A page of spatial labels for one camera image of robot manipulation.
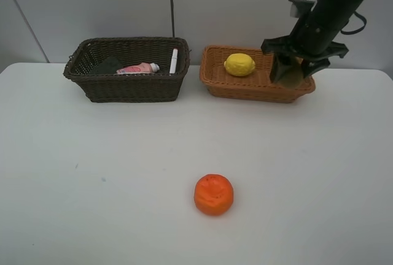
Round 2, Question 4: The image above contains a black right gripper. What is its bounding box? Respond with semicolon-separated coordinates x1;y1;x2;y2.
261;33;349;83

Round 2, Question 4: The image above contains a brown kiwi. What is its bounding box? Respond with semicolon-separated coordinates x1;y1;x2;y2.
279;57;304;90

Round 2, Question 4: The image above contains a yellow lemon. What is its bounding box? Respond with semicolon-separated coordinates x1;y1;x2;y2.
224;53;255;77

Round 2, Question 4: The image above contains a white marker pink cap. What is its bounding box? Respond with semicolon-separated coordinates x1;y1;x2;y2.
169;48;178;74

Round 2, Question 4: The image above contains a pink bottle white cap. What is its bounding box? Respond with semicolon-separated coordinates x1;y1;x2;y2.
116;63;160;75

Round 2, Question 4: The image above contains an orange tangerine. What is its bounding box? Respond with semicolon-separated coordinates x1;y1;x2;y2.
193;174;234;216

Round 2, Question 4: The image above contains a black whiteboard eraser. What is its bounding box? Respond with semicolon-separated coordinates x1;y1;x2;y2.
88;56;124;75

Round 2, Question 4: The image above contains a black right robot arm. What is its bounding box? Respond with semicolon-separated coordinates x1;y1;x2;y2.
261;0;367;88

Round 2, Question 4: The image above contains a light orange wicker basket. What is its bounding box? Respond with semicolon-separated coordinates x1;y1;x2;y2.
200;45;316;103

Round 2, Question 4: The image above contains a dark brown wicker basket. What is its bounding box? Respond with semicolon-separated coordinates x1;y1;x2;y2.
63;37;190;103

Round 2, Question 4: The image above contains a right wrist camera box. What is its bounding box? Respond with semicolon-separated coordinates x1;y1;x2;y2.
289;0;315;18

